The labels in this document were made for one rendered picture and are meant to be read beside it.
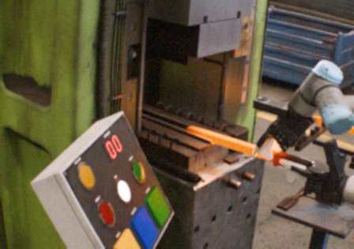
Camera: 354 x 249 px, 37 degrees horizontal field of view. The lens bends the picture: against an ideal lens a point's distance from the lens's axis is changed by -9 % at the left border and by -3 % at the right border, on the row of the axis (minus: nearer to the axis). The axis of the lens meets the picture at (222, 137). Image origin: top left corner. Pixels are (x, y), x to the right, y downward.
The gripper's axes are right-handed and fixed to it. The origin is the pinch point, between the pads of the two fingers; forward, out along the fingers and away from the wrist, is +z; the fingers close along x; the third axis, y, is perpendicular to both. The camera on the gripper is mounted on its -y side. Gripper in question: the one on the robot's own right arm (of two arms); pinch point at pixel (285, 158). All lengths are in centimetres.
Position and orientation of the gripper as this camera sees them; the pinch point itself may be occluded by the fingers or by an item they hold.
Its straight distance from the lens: 156.1
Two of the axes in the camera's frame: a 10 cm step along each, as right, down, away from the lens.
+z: -8.1, -2.8, 5.1
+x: 5.8, -2.7, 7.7
